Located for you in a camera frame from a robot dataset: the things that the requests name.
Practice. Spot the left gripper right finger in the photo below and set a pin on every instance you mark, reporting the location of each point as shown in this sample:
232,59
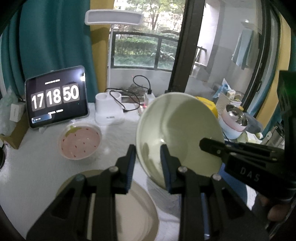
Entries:
210,209

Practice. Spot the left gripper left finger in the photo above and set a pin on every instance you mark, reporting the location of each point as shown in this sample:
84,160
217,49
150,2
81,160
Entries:
87,205

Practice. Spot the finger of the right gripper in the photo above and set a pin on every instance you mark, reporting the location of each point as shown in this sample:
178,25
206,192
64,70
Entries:
250,150

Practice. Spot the large blue bowl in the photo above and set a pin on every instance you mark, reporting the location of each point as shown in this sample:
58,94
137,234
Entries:
239,188

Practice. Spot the cream bowl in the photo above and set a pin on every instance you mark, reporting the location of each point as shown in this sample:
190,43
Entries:
179,121

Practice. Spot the beige plate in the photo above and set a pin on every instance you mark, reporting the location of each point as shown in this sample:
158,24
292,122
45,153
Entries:
136,215

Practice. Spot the pink strawberry bowl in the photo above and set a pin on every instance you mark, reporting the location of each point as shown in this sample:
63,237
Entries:
79,141

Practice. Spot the stacked pastel bowls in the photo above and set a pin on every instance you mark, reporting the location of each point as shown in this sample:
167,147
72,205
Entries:
233,121

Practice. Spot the person's hand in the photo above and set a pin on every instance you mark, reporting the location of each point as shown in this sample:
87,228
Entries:
267,210

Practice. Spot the steel thermos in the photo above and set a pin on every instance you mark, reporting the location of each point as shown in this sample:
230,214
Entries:
275,137

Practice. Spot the white charger block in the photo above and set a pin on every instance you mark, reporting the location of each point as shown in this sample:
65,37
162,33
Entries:
148,97

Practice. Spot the white power strip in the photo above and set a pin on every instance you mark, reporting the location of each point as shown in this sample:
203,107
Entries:
141,108

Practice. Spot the black round puck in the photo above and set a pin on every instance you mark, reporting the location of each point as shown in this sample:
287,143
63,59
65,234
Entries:
2,157

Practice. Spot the hanging blue towel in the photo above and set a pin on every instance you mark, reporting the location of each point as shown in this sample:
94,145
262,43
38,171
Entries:
241,55

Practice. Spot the cardboard box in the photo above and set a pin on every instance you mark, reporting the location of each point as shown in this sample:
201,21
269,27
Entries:
16,137

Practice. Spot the yellow teal curtain right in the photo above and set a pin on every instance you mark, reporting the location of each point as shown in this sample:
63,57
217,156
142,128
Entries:
265,100

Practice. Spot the small white box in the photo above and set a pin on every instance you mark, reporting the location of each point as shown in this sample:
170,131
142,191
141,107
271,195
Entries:
17,111

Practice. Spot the tablet showing clock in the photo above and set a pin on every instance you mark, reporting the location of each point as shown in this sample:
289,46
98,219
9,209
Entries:
56,96

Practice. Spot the yellow curtain left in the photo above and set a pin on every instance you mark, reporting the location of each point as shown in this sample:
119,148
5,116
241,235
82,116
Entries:
100,41

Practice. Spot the teal curtain left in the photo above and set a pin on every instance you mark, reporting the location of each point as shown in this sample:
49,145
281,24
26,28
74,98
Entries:
44,36

